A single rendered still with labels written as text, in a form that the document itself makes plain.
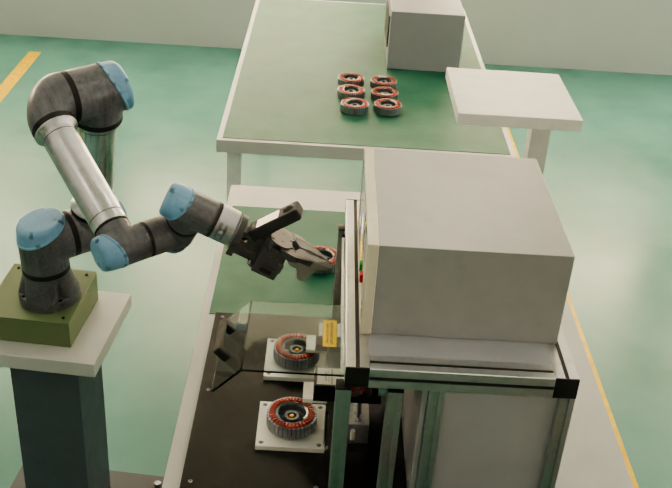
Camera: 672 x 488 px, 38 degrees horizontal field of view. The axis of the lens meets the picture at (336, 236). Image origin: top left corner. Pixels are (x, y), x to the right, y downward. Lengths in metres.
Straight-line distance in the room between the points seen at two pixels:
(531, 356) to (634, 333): 2.23
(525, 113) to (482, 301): 1.00
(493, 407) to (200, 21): 5.15
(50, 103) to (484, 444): 1.13
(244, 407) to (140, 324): 1.66
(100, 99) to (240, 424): 0.78
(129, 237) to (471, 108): 1.18
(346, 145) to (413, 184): 1.54
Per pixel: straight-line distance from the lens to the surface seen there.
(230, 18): 6.74
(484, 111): 2.78
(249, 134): 3.63
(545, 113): 2.82
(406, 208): 1.96
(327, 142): 3.59
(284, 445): 2.16
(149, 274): 4.19
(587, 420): 2.41
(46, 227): 2.42
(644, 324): 4.23
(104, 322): 2.60
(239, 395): 2.31
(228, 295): 2.68
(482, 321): 1.93
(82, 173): 2.06
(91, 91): 2.18
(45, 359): 2.50
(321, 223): 3.05
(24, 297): 2.56
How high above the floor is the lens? 2.23
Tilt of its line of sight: 30 degrees down
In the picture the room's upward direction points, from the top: 4 degrees clockwise
